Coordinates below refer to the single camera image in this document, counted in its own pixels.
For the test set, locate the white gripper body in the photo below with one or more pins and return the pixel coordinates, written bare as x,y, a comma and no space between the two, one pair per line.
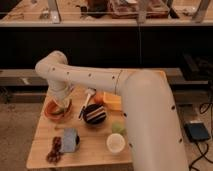
63,104

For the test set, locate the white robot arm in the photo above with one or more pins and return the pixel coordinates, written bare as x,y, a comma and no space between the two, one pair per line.
152,123

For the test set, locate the yellow plastic tray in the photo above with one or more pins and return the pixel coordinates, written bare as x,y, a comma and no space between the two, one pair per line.
112,101

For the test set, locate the green vegetable in bowl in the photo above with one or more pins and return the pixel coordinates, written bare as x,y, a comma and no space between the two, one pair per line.
59,111

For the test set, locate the orange bowl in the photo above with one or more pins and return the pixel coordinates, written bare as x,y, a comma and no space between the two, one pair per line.
51,106

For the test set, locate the blue sponge block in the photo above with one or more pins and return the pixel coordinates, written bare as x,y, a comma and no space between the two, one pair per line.
70,140

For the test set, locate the black striped bowl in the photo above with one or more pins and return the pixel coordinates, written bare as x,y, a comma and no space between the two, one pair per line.
94,114

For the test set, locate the orange fruit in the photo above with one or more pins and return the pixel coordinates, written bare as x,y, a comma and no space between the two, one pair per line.
98,98

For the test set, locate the dark red grape bunch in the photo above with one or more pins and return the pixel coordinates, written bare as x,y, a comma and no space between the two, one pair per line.
54,155

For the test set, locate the green fruit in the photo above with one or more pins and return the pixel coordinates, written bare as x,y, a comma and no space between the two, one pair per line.
118,128

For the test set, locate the white cup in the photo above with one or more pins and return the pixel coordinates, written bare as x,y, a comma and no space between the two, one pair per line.
115,143

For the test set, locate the wooden shelf rack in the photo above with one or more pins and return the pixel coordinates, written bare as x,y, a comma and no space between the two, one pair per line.
106,12

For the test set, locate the black foot pedal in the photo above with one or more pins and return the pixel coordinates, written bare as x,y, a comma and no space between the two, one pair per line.
196,132

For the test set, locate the white spatula black handle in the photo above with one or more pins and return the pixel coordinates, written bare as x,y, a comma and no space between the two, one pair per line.
90,92

